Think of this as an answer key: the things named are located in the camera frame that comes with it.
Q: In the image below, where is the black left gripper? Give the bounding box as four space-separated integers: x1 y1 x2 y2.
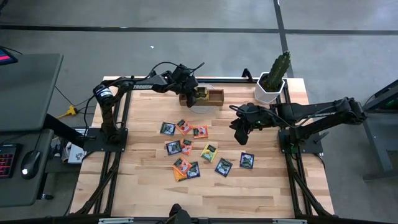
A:
170 64 200 108

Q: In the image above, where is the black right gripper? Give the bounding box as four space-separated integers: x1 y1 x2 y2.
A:
229 104 276 146

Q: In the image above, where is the lemon lime tea bag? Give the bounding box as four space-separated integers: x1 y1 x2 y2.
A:
200 143 219 163
195 87 210 101

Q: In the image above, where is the blackcurrant tea bag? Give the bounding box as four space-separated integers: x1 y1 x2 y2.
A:
159 121 177 136
165 140 183 156
239 152 255 170
186 161 201 179
214 157 233 178

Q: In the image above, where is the wooden tea organizer box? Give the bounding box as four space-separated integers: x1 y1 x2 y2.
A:
178 88 224 107

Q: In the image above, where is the round clear turntable disc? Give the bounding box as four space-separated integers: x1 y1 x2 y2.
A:
186 82 218 114

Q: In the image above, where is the green cactus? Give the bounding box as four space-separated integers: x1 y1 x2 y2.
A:
263 50 292 92

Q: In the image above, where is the yellow power plug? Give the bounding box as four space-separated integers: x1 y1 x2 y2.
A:
57 105 78 119

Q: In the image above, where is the white printed carton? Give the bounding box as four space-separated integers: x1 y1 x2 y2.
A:
60 141 88 165

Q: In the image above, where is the black slanted desk strut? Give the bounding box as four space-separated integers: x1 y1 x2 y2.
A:
45 113 90 149

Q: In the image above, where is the dark metal cart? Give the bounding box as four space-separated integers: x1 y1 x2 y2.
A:
343 79 398 182

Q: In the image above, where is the dark grey desk panel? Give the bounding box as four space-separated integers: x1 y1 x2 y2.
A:
0 52 64 133

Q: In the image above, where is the black computer mouse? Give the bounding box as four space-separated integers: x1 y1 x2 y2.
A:
20 149 42 180

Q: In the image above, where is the backlit black keyboard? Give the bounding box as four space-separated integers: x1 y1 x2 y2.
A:
0 142 22 180

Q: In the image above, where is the grey desk surface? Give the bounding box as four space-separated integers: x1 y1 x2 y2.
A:
0 129 55 208

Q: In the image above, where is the black metal table frame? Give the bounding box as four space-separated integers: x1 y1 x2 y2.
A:
70 68 335 218

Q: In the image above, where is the black frame clamp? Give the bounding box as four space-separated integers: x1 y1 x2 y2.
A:
241 68 254 82

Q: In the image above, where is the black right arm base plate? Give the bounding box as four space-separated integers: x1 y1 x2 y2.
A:
278 129 330 154

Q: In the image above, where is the silver bracket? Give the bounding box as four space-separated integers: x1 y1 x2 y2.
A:
272 218 308 224
98 217 134 224

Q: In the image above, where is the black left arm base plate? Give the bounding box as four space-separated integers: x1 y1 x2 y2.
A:
83 127 129 152

